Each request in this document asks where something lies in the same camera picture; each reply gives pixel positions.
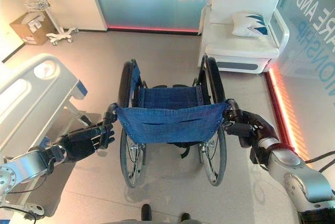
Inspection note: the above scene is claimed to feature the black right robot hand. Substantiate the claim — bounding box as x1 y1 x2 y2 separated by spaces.
222 108 278 154

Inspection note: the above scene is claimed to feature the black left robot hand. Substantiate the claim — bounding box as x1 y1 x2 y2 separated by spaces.
58 111 118 163

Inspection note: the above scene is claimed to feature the blue fabric wheelchair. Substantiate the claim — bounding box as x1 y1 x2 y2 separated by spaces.
105 57 239 188

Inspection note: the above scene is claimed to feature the white hospital bed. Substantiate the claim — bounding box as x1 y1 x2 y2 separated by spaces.
0 53 105 219

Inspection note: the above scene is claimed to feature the dark robot left foot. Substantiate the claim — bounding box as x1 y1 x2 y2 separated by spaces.
140 203 152 222

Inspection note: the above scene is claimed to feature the white sofa chair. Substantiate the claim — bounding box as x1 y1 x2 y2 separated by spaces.
197 0 291 73

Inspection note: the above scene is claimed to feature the white pillow with blue print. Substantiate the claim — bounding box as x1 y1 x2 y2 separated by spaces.
231 12 270 38

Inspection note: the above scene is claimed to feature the brown cardboard box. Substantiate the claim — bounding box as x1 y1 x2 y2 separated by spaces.
9 12 59 46

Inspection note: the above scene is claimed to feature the white rolling stand with basket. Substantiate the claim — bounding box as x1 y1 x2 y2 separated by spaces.
13 0 80 46

